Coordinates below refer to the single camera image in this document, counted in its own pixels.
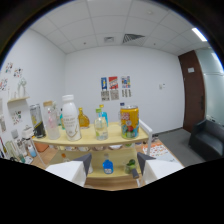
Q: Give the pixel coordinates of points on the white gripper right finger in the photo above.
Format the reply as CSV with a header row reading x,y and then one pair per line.
x,y
158,168

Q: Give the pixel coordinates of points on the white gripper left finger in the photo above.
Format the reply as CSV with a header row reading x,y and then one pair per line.
x,y
68,170

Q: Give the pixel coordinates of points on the clear bottle green cap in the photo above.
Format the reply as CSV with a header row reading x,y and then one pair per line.
x,y
101,128

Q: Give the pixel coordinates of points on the yellow drink can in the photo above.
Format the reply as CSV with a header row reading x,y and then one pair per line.
x,y
130,122

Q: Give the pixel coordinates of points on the clear bottle orange cap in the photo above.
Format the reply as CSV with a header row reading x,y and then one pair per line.
x,y
64,156

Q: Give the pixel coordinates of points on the orange patterned menu card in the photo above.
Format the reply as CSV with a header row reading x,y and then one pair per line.
x,y
156,150

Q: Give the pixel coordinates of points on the dark wooden muddler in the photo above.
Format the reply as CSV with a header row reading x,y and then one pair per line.
x,y
135,173

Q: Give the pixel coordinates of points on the clear jar of limes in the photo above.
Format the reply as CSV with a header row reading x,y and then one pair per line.
x,y
130,165

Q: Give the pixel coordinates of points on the orange pot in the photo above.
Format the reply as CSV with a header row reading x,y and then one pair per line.
x,y
41,146

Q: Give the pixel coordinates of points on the wooden two-tier shelf rack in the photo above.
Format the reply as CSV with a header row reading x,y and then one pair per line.
x,y
88,136

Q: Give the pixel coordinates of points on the blue liquid bottle grey cap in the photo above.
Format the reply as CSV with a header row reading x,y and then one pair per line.
x,y
108,166

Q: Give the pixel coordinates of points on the clear jar cork lid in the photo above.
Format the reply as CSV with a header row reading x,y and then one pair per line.
x,y
51,133

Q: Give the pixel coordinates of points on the small white blue bottle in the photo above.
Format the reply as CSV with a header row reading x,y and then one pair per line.
x,y
32,151

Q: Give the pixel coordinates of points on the small pink bottle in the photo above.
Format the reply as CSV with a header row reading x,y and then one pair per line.
x,y
52,125

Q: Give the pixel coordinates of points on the large white bottle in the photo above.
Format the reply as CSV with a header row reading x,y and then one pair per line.
x,y
71,120

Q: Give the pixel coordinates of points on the amber liquid bottle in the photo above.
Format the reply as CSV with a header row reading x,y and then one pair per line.
x,y
83,120

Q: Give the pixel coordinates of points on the white countertop appliance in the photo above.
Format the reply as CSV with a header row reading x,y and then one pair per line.
x,y
28,132

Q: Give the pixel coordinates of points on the black silver tall can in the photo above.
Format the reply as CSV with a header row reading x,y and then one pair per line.
x,y
37,121

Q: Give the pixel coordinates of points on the black sofa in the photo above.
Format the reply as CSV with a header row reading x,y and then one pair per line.
x,y
208,140

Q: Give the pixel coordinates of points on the blue bottle yellow cap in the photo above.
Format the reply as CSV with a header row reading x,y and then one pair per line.
x,y
104,115

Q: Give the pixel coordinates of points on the clear bottle blue cap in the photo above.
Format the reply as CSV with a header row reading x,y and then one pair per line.
x,y
121,113

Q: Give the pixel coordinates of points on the brown door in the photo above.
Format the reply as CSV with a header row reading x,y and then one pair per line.
x,y
192,93

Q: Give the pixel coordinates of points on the white flower ornament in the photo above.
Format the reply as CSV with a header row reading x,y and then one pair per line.
x,y
21,86

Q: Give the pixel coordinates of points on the white door sign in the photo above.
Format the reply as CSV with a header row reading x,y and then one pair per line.
x,y
190,70

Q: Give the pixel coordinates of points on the ceiling air vent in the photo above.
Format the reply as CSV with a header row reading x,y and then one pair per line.
x,y
133,38

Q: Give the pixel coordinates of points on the square ceiling fixture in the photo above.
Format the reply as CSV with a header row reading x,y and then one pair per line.
x,y
109,39

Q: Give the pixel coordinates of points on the ceiling light panel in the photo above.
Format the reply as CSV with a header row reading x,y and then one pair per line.
x,y
199,34

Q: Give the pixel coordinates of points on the floral wall sticker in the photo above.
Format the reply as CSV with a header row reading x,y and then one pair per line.
x,y
17,117
8,67
18,72
3,84

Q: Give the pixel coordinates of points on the white wall switch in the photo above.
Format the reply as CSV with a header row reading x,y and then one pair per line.
x,y
162,86

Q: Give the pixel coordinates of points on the wooden wall shelf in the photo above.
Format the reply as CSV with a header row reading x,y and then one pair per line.
x,y
18,99

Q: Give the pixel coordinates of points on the colourful wall poster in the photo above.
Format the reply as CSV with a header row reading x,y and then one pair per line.
x,y
126,81

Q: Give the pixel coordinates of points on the blue wall poster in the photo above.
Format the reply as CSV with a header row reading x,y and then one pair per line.
x,y
104,83

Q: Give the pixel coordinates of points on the red wall poster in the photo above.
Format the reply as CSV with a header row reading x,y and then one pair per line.
x,y
113,82

